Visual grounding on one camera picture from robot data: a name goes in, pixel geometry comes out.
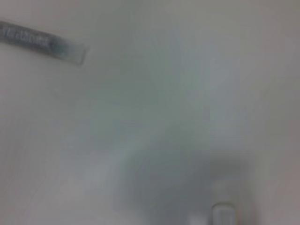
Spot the mint green utility knife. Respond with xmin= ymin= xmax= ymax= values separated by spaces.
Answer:
xmin=210 ymin=202 xmax=237 ymax=225

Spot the grey marker pen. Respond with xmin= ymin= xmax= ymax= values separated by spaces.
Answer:
xmin=0 ymin=19 xmax=89 ymax=66

